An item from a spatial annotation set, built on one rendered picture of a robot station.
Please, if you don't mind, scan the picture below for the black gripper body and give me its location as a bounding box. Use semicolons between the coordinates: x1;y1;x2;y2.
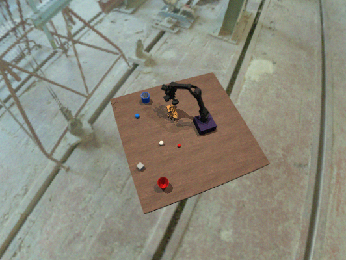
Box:
165;90;179;105

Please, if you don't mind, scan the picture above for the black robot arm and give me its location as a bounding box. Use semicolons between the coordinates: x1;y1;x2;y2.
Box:
161;82;210;123

